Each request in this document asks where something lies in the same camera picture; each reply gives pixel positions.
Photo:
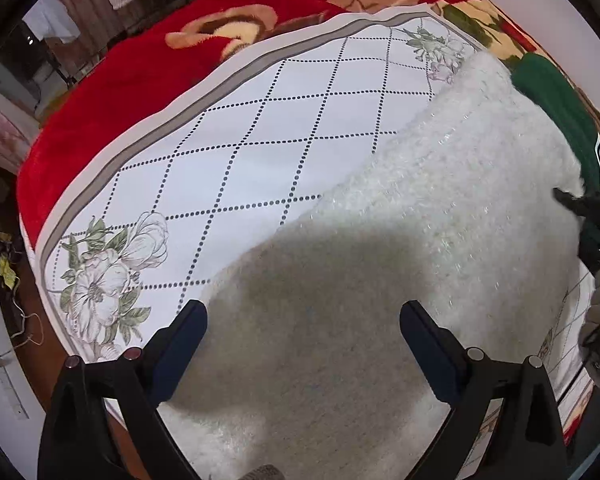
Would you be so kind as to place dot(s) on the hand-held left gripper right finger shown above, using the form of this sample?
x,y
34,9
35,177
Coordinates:
x,y
427,347

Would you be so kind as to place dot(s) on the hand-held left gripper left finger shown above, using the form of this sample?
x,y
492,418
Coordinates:
x,y
182,345

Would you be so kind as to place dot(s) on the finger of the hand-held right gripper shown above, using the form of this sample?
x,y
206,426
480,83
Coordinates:
x,y
577,205

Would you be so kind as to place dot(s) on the white fuzzy sweater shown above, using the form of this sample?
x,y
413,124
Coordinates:
x,y
390,220

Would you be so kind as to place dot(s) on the green garment with white stripes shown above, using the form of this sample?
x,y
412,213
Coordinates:
x,y
555,95

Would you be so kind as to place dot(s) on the white floral dotted bed sheet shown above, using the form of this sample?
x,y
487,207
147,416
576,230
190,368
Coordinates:
x,y
240,160

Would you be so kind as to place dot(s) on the red floral plush blanket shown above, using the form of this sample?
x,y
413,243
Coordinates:
x,y
125,95

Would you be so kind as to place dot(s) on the pink hanging cloth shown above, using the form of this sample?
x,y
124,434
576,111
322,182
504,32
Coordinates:
x,y
95,15

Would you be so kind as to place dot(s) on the white hanging garment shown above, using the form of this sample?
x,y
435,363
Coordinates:
x,y
50,20

